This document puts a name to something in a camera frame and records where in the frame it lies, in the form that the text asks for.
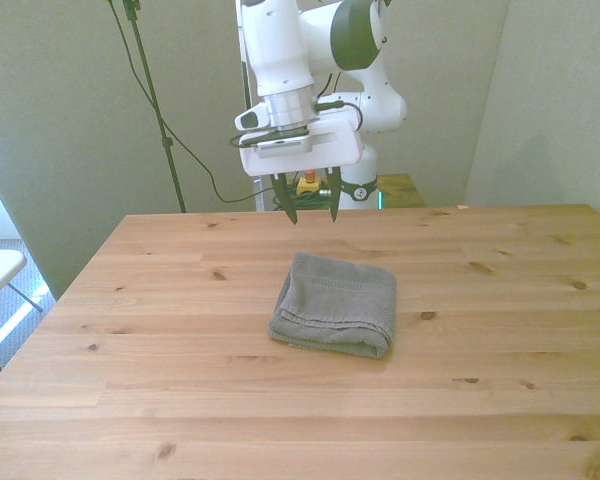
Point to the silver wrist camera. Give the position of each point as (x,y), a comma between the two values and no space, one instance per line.
(285,145)

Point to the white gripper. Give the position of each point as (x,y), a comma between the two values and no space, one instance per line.
(325,150)

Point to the black camera stand pole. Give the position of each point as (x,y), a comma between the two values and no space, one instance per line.
(168,142)

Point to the yellow emergency stop button box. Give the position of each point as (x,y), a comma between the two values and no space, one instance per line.
(307,187)

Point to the grey towel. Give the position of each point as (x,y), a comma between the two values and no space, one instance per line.
(335,305)

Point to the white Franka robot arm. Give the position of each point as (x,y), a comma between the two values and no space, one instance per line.
(280,45)

